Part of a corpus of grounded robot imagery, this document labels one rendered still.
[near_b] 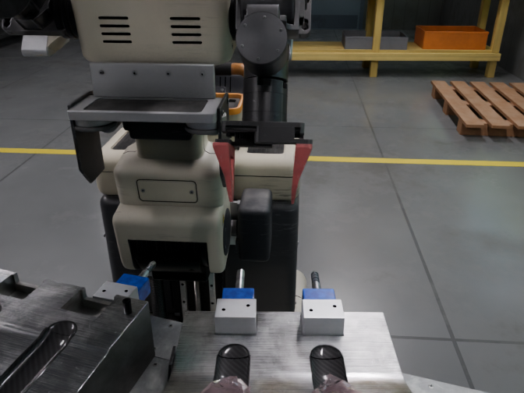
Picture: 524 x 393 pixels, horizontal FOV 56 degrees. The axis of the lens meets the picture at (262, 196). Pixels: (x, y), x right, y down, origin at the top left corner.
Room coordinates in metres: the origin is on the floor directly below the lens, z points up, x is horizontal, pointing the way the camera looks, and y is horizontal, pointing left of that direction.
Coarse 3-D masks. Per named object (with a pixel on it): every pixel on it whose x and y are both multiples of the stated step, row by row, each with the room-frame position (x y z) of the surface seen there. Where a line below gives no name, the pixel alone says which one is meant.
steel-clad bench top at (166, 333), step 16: (160, 320) 0.56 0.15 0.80; (160, 336) 0.53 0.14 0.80; (176, 336) 0.53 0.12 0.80; (160, 352) 0.49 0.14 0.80; (160, 368) 0.47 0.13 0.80; (144, 384) 0.44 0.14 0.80; (160, 384) 0.44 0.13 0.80; (416, 384) 0.44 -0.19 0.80; (432, 384) 0.44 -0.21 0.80; (448, 384) 0.44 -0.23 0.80
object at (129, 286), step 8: (152, 264) 0.65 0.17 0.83; (144, 272) 0.63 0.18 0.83; (120, 280) 0.60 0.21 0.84; (128, 280) 0.60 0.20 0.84; (136, 280) 0.60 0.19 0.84; (144, 280) 0.60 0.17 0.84; (104, 288) 0.56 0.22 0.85; (112, 288) 0.56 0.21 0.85; (120, 288) 0.56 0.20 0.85; (128, 288) 0.56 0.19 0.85; (136, 288) 0.57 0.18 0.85; (144, 288) 0.59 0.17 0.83; (96, 296) 0.55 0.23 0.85; (104, 296) 0.54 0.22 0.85; (112, 296) 0.54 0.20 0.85; (128, 296) 0.54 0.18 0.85; (136, 296) 0.56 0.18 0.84; (144, 296) 0.59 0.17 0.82
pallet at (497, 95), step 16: (432, 80) 4.81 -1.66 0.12; (432, 96) 4.66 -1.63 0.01; (448, 96) 4.25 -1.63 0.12; (464, 96) 4.27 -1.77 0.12; (480, 96) 4.55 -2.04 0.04; (496, 96) 4.25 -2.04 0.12; (512, 96) 4.25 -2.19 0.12; (448, 112) 4.09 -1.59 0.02; (464, 112) 3.77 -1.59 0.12; (480, 112) 3.77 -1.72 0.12; (496, 112) 3.77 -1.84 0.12; (512, 112) 3.77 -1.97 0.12; (464, 128) 3.59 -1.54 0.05; (480, 128) 3.58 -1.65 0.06; (496, 128) 3.46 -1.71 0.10; (512, 128) 3.55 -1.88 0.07
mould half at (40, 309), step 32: (64, 288) 0.52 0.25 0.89; (0, 320) 0.45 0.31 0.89; (32, 320) 0.45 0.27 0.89; (96, 320) 0.45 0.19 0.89; (128, 320) 0.45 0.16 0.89; (0, 352) 0.41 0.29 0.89; (64, 352) 0.41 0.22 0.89; (96, 352) 0.41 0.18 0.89; (128, 352) 0.44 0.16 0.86; (64, 384) 0.36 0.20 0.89; (96, 384) 0.38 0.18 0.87; (128, 384) 0.43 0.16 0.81
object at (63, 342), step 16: (64, 320) 0.45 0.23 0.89; (48, 336) 0.43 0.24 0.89; (64, 336) 0.43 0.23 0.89; (32, 352) 0.41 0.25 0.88; (48, 352) 0.41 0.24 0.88; (16, 368) 0.39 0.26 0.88; (32, 368) 0.39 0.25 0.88; (0, 384) 0.37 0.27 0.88; (16, 384) 0.37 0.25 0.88; (32, 384) 0.36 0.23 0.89
